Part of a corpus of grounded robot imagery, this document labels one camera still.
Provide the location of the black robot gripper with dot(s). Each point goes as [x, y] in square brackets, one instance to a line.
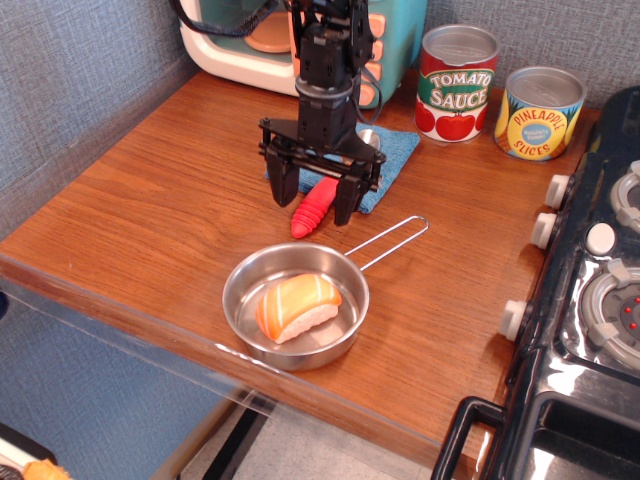
[322, 139]

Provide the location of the red handled metal spoon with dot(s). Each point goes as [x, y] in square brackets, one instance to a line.
[313, 208]

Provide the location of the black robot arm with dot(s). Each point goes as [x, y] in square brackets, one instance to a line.
[333, 42]

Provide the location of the blue folded cloth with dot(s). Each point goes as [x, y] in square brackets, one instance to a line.
[398, 146]

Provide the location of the small steel pan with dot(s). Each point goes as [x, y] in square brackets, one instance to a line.
[323, 344]

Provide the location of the salmon sushi toy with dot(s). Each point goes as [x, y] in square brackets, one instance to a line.
[296, 305]

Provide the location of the teal toy microwave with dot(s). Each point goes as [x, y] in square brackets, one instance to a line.
[266, 58]

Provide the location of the tomato sauce can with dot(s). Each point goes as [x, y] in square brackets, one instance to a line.
[456, 76]

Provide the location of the pineapple slices can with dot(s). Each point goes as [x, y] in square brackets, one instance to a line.
[539, 111]

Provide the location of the white stove knob middle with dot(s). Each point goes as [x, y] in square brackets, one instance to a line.
[542, 230]

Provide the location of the white stove knob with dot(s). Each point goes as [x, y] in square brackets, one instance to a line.
[542, 230]
[556, 191]
[511, 319]

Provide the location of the white stove knob bottom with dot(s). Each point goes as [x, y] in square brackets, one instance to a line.
[511, 319]

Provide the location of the white stove knob top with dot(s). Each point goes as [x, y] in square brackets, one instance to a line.
[556, 191]

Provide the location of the clear acrylic table guard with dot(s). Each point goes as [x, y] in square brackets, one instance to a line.
[350, 393]

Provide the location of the black toy stove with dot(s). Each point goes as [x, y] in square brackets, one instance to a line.
[572, 404]

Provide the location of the orange fuzzy object corner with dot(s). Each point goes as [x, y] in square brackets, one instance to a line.
[44, 470]

